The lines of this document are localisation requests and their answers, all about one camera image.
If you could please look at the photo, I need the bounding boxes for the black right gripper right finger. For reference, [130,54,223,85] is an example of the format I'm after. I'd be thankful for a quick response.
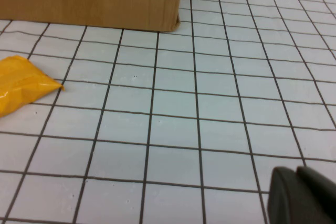
[296,165,336,224]

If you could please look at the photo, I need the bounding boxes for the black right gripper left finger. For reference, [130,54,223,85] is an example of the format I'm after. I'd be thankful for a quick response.
[267,167,310,224]

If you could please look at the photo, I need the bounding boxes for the plain yellow snack pack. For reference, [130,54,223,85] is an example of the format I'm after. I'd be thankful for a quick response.
[0,55,65,118]

